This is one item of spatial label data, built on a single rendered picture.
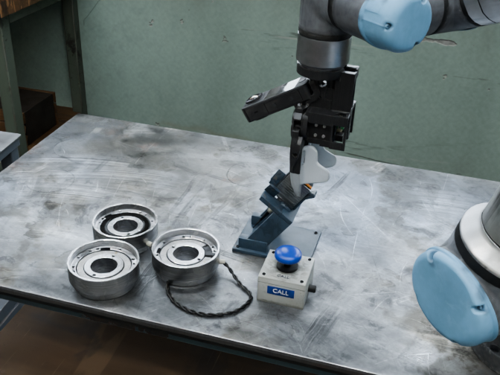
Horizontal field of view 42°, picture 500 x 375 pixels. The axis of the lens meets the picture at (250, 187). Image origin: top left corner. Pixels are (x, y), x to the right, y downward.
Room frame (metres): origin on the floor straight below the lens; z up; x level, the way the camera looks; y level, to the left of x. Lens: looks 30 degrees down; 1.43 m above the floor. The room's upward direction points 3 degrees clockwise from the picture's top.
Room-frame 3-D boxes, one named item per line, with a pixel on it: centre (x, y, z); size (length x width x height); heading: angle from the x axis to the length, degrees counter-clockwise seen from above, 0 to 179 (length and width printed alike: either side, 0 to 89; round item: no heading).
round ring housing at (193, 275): (0.82, 0.09, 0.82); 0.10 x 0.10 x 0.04
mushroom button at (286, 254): (0.78, -0.06, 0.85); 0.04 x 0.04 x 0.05
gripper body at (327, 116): (0.89, -0.10, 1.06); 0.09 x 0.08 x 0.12; 74
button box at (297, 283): (0.78, -0.07, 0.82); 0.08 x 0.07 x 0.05; 75
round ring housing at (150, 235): (0.89, 0.20, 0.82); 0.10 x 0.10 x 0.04
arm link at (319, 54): (0.89, -0.09, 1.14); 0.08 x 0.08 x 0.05
